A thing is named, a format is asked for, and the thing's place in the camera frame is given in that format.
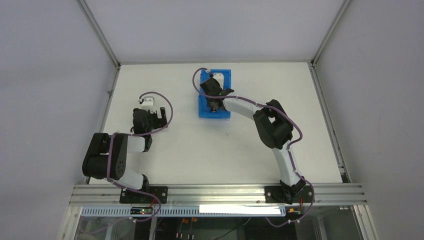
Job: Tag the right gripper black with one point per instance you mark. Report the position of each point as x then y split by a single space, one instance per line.
218 92

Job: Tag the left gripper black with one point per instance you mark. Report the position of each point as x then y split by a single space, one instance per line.
156 118

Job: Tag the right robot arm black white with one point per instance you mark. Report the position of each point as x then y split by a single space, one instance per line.
273 128

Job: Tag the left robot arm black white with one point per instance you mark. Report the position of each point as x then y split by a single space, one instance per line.
106 156

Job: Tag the blue plastic bin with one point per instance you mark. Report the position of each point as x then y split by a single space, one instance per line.
204 111

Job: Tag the small circuit board with LEDs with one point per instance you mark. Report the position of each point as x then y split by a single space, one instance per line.
141 211

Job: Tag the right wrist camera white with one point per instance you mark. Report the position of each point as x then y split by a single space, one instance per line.
217 75

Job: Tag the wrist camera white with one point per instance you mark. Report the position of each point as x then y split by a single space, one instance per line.
217 75
147 103

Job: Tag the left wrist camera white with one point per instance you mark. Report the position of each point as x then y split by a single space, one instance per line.
147 103

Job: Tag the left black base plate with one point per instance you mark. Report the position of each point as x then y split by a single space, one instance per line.
131 197

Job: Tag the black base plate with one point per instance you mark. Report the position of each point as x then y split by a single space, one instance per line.
131 197
276 194

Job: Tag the slotted white cable duct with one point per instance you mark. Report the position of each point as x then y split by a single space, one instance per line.
204 210

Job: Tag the aluminium frame rail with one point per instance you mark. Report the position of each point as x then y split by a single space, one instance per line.
191 195

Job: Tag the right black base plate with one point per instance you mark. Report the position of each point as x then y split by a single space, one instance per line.
276 194

